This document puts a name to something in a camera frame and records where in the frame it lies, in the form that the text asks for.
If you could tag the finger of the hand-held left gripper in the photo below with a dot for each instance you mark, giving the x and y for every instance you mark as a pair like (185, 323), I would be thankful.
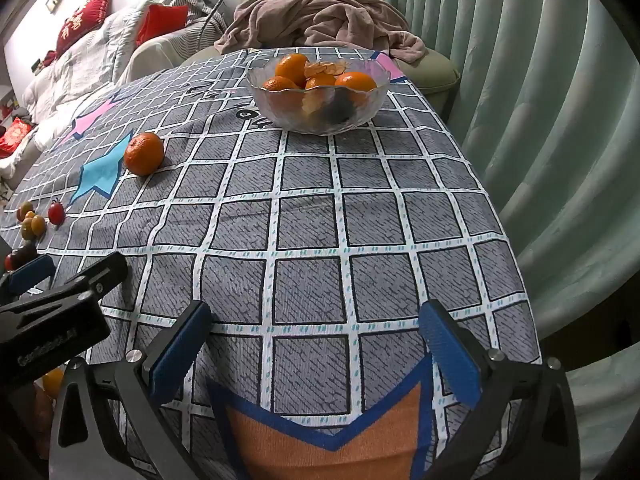
(30, 272)
(100, 275)

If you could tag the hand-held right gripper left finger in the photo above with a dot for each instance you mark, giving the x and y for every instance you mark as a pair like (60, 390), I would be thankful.
(182, 345)

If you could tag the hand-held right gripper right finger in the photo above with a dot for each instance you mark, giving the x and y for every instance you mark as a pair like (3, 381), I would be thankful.
(450, 355)

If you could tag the dark purple cherry tomato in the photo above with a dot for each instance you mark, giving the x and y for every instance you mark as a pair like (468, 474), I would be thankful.
(26, 254)

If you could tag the red cherry tomato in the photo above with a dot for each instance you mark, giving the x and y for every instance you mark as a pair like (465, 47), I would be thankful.
(56, 211)
(11, 261)

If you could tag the yellow cherry tomato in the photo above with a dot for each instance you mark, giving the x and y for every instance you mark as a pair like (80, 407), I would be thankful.
(26, 231)
(38, 225)

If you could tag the orange cherry tomato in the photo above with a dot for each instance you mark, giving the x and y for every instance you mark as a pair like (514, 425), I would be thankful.
(52, 382)
(25, 208)

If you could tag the orange mandarin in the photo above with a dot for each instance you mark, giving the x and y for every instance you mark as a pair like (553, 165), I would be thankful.
(279, 85)
(356, 81)
(291, 67)
(320, 81)
(144, 154)

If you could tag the red patterned pillow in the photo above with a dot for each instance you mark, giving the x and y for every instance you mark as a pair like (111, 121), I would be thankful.
(15, 136)

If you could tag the grey checked star tablecloth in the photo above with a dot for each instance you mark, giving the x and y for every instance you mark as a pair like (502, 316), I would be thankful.
(310, 220)

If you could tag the sofa with white quilted cover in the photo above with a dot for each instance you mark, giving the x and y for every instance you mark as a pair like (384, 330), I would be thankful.
(85, 65)

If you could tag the small dark red cushion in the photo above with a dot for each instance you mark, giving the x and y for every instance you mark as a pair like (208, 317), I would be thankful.
(50, 57)

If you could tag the clear glass bowl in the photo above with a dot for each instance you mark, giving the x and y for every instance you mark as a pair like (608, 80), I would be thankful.
(280, 110)

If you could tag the light green curtain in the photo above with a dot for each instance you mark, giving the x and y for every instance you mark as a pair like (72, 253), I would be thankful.
(525, 110)

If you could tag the large red embroidered pillow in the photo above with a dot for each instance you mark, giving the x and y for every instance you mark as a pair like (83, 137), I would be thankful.
(82, 17)

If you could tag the plain red pillow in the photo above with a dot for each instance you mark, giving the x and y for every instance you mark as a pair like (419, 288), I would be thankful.
(160, 22)

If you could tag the dark round fruit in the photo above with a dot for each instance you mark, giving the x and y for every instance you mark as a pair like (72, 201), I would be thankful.
(342, 110)

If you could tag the grey striped throw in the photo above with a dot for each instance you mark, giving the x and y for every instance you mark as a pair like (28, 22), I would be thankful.
(195, 5)

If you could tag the mandarin peel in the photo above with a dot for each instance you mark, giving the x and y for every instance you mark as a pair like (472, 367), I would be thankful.
(327, 66)

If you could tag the pink fleece blanket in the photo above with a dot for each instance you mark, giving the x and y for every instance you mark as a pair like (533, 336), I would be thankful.
(320, 15)

